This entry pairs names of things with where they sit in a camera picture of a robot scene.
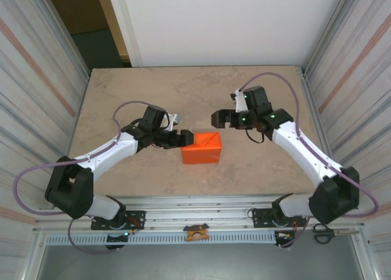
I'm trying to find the orange cloth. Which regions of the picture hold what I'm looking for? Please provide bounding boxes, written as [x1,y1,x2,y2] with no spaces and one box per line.
[180,131,222,165]

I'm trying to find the brown toy figure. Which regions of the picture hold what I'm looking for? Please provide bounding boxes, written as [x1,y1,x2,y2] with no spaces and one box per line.
[183,223,210,241]

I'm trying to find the black controller board green light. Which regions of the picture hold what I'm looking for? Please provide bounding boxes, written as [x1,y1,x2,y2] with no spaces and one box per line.
[104,232,136,251]

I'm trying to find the black controller board yellow plug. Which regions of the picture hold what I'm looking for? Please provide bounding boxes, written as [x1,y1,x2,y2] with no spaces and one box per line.
[274,230,296,249]

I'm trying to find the grey metal sheet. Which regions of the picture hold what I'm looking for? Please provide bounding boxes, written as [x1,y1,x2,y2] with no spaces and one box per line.
[30,243,370,280]

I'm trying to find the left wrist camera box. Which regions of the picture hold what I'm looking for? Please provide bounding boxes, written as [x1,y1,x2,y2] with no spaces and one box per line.
[164,112,181,128]

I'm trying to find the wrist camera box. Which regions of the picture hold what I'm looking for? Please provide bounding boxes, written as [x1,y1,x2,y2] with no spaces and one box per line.
[164,112,181,128]
[230,89,249,113]

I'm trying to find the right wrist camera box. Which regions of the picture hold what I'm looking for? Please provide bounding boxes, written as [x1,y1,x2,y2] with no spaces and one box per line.
[230,89,249,113]

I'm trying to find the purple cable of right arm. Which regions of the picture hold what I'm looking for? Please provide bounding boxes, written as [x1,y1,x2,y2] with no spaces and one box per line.
[239,72,379,249]

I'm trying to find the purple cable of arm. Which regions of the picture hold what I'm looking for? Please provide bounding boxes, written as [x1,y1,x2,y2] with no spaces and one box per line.
[239,72,379,249]
[14,100,150,254]

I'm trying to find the aluminium extrusion frame rails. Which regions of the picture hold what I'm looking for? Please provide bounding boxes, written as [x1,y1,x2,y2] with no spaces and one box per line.
[32,196,367,235]

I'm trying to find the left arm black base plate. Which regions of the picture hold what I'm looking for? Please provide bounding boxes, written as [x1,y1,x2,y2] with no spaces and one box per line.
[90,210,146,231]

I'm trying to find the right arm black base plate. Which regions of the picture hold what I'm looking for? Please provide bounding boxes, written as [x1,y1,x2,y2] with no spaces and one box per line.
[252,208,307,229]

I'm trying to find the corrugated translucent enclosure panel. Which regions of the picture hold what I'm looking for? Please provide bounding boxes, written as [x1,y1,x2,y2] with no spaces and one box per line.
[305,0,391,262]
[0,0,91,262]

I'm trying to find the perforated grey cable duct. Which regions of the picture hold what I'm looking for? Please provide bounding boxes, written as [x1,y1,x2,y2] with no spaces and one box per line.
[45,230,277,246]

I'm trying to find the black handled scissors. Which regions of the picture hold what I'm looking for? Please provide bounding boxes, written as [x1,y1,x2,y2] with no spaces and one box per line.
[313,223,361,244]

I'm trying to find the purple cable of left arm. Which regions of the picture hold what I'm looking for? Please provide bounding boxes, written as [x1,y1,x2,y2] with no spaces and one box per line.
[14,100,150,254]

